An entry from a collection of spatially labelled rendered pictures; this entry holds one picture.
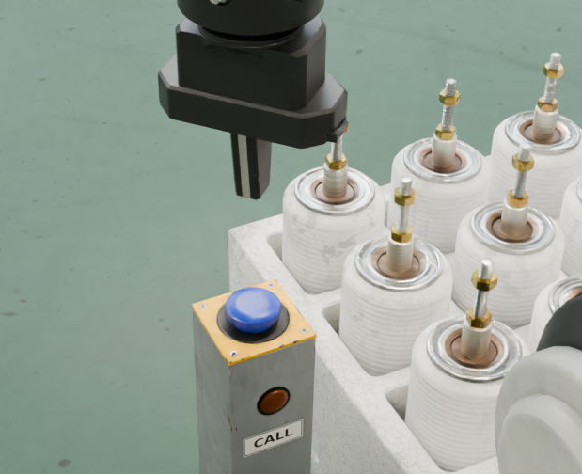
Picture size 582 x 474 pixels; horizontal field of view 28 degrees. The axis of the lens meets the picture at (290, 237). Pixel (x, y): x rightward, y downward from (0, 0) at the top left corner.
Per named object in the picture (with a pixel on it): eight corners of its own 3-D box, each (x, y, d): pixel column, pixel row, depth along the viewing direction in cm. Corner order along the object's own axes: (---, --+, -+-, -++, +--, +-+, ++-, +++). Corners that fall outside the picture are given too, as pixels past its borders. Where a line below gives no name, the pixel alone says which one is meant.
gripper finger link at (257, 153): (243, 203, 78) (242, 124, 74) (261, 178, 80) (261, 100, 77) (265, 209, 78) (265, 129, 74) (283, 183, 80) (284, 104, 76)
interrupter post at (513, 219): (497, 237, 105) (502, 208, 103) (498, 221, 107) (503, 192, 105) (525, 241, 105) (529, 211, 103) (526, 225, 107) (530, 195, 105)
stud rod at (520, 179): (507, 217, 105) (518, 147, 100) (510, 212, 105) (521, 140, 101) (518, 220, 104) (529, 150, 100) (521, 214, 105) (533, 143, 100)
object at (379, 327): (316, 421, 111) (322, 275, 100) (365, 362, 118) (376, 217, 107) (406, 464, 107) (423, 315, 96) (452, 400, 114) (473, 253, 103)
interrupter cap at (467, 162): (387, 155, 115) (388, 150, 115) (449, 134, 118) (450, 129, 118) (433, 195, 110) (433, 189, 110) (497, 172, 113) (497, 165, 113)
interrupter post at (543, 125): (555, 131, 119) (560, 103, 117) (553, 144, 117) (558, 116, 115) (531, 128, 120) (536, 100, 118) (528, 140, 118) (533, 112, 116)
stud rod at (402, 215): (391, 252, 101) (398, 180, 96) (397, 246, 101) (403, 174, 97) (401, 256, 100) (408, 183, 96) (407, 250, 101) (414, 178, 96)
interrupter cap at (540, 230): (466, 251, 104) (467, 244, 103) (472, 201, 109) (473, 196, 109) (554, 262, 102) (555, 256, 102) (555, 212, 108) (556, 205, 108)
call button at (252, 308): (290, 332, 86) (290, 311, 85) (239, 348, 84) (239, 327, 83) (266, 299, 89) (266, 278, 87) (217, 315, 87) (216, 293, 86)
